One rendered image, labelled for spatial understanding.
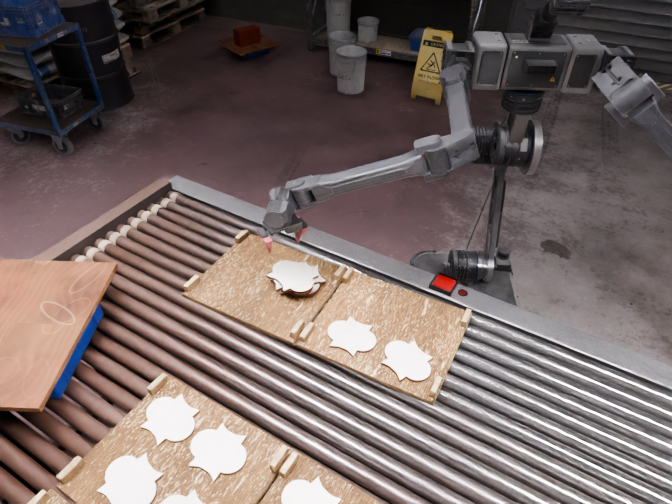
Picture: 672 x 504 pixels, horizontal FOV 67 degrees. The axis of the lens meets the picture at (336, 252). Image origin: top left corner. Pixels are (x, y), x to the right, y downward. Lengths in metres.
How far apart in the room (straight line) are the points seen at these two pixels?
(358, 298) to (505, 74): 0.88
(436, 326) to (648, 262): 2.28
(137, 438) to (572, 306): 2.41
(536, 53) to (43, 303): 1.66
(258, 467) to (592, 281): 2.49
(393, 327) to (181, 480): 0.69
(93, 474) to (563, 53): 1.76
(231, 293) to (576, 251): 2.42
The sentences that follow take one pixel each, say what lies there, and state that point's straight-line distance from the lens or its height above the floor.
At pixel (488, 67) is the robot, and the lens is 1.83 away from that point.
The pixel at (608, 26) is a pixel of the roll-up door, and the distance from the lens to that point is 5.91.
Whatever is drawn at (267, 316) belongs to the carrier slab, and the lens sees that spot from 1.56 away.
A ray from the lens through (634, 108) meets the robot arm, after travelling 1.49.
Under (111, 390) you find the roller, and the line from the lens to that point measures 1.53.
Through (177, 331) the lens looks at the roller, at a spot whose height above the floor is 0.92.
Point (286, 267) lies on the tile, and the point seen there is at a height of 0.99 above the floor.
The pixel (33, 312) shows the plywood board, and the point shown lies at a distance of 1.64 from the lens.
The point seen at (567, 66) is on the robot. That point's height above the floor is 1.46.
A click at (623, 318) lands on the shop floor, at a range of 3.20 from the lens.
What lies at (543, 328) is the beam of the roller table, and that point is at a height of 0.91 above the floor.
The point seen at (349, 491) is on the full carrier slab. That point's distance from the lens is 1.27.
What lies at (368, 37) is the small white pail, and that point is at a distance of 5.98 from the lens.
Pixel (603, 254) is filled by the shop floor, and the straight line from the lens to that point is 3.58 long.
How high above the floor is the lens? 2.10
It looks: 41 degrees down
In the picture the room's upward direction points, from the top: straight up
